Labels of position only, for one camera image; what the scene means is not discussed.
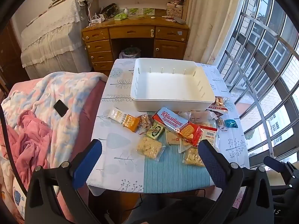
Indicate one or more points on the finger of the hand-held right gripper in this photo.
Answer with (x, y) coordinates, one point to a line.
(274, 164)

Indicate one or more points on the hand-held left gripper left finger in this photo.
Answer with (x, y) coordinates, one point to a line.
(87, 163)

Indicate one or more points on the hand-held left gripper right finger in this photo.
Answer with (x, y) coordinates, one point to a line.
(211, 163)

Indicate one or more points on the clear white candy packet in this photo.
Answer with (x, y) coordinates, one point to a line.
(192, 158)

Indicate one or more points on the red label clear packet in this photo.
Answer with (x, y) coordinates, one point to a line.
(209, 135)

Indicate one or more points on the teal foil candy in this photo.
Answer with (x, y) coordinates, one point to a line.
(231, 123)

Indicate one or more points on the beige paper snack packet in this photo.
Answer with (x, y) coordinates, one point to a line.
(172, 140)

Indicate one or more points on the red blue biscuit pack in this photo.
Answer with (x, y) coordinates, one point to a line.
(175, 122)

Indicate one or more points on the white orange snack bar packet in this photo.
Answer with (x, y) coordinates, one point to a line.
(123, 119)

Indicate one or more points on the clear rice crisp packet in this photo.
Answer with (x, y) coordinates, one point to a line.
(148, 147)

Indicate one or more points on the green candy packet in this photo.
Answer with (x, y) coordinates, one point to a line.
(154, 131)

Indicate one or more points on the white plastic bin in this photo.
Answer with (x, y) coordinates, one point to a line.
(172, 86)

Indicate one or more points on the brown candy packet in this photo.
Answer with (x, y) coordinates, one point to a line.
(220, 122)

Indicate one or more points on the red white wrapper packet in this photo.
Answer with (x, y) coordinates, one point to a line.
(217, 109)

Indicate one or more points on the pink blanket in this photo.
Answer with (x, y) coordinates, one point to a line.
(30, 144)

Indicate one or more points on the pink bed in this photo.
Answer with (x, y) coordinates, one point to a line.
(93, 102)

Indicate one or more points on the black phone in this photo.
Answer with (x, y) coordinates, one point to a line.
(60, 108)

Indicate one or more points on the small tan candy packet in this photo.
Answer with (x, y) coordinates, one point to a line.
(220, 101)

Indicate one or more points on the clear nut mix packet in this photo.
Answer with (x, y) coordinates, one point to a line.
(145, 122)

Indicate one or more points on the white printed pillow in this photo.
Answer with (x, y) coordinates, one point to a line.
(18, 196)

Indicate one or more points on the floral blanket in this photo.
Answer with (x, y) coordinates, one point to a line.
(58, 88)

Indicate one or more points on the metal window grille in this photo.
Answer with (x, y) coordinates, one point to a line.
(257, 51)

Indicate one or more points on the trash bin with bag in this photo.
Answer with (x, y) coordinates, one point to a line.
(129, 52)

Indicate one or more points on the white lace cover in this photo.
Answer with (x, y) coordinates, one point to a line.
(51, 35)

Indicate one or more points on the wooden desk with drawers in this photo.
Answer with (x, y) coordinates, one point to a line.
(130, 31)

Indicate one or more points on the white power strip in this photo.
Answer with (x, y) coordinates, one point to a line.
(97, 20)

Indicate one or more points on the grey flat object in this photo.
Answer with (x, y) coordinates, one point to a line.
(180, 20)

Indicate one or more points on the cream curtain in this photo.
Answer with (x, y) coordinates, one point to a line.
(205, 16)

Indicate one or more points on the green tissue pack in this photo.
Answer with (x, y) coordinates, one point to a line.
(121, 16)

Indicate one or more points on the dark patterned pouch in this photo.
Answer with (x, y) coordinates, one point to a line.
(108, 11)

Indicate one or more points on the patterned box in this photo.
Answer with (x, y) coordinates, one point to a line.
(174, 11)

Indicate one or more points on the green leaf print card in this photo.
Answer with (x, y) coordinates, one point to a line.
(148, 11)
(134, 11)

